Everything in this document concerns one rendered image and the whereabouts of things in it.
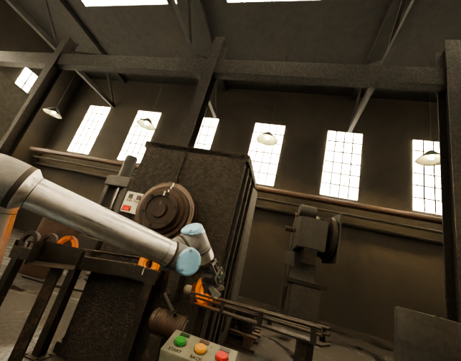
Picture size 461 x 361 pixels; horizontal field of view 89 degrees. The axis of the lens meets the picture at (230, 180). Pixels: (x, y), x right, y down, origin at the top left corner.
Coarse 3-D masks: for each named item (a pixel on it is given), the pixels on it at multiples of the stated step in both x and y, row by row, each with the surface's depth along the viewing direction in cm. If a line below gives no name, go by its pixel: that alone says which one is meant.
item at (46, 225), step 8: (40, 224) 363; (48, 224) 358; (56, 224) 360; (40, 232) 355; (48, 232) 355; (56, 232) 358; (64, 232) 364; (72, 232) 374; (80, 232) 394; (32, 240) 355; (48, 240) 352; (24, 272) 336; (32, 272) 338; (40, 272) 341; (48, 272) 348
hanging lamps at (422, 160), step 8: (48, 112) 881; (56, 112) 855; (136, 120) 756; (144, 120) 779; (144, 128) 796; (152, 128) 791; (264, 136) 684; (272, 136) 673; (264, 144) 697; (272, 144) 687; (432, 152) 558; (416, 160) 587; (424, 160) 591; (432, 160) 584
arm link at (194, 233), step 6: (186, 228) 96; (192, 228) 95; (198, 228) 95; (180, 234) 96; (186, 234) 94; (192, 234) 94; (198, 234) 95; (204, 234) 98; (186, 240) 93; (192, 240) 94; (198, 240) 95; (204, 240) 97; (192, 246) 93; (198, 246) 95; (204, 246) 97; (210, 246) 101; (204, 252) 97
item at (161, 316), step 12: (156, 312) 138; (168, 312) 138; (156, 324) 134; (168, 324) 133; (180, 324) 132; (156, 336) 133; (168, 336) 132; (156, 348) 131; (144, 360) 129; (156, 360) 130
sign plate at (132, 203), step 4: (128, 192) 203; (132, 192) 203; (136, 196) 201; (124, 200) 201; (128, 200) 201; (132, 200) 200; (136, 200) 199; (124, 204) 200; (128, 204) 199; (132, 204) 199; (136, 204) 198; (120, 208) 199; (124, 208) 198; (128, 208) 197; (132, 208) 197; (128, 212) 196; (132, 212) 196
